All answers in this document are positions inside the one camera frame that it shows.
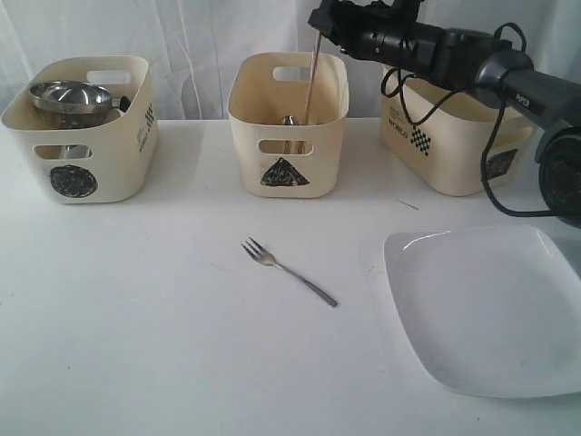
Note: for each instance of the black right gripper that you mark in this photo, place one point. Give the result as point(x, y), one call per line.
point(386, 34)

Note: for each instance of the cream bin with triangle mark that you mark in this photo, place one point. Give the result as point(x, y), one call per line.
point(278, 155)

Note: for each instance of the steel mug with handle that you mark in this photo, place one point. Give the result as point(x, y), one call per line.
point(122, 103)

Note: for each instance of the stainless steel bowl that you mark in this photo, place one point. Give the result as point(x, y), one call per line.
point(68, 104)

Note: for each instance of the cream bin with square mark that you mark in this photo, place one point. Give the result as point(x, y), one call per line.
point(445, 151)

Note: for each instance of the white square plate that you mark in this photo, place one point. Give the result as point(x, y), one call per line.
point(488, 311)

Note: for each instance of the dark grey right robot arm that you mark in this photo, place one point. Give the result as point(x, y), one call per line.
point(484, 66)

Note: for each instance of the white backdrop curtain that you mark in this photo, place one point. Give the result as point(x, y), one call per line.
point(194, 48)

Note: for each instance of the cream bin with circle mark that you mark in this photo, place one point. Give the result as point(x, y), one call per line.
point(122, 149)

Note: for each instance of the steel fork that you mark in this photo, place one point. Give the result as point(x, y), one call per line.
point(264, 257)

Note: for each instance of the wooden chopstick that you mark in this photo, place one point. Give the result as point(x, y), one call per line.
point(313, 69)

